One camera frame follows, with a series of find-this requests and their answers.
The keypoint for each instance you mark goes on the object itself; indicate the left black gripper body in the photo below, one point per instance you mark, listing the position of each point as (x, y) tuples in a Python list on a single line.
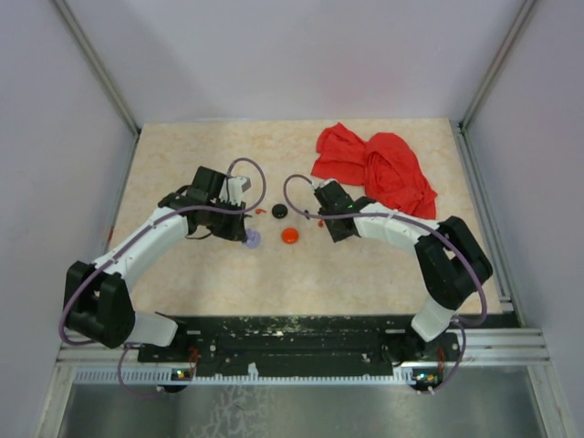
[(224, 224)]

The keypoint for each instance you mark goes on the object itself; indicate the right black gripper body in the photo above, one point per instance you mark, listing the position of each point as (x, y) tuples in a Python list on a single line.
[(335, 232)]

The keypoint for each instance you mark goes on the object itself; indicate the purple earbud charging case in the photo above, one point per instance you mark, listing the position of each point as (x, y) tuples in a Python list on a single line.
[(252, 239)]

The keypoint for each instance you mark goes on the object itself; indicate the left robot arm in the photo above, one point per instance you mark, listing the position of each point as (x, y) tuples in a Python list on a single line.
[(97, 302)]

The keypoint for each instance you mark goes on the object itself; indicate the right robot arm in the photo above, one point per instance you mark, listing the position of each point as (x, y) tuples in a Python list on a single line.
[(452, 263)]

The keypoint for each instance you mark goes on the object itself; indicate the red round charging case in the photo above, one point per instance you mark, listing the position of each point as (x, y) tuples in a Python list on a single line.
[(290, 235)]

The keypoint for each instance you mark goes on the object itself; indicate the black round charging case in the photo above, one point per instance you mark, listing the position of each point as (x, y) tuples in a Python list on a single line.
[(279, 211)]

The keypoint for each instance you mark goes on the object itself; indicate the red crumpled cloth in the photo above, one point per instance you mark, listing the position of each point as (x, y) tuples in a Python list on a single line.
[(384, 166)]

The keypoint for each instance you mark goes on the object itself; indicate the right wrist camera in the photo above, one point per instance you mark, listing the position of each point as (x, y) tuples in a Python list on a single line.
[(325, 187)]

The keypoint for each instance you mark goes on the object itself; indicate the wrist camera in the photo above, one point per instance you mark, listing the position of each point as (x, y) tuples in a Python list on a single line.
[(325, 187), (234, 188)]

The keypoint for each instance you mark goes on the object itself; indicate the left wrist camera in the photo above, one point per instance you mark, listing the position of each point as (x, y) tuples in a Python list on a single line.
[(234, 188)]

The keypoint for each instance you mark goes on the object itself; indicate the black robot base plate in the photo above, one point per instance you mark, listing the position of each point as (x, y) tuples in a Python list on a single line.
[(300, 346)]

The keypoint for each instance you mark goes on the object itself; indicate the white slotted cable duct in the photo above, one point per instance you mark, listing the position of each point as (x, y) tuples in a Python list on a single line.
[(174, 376)]

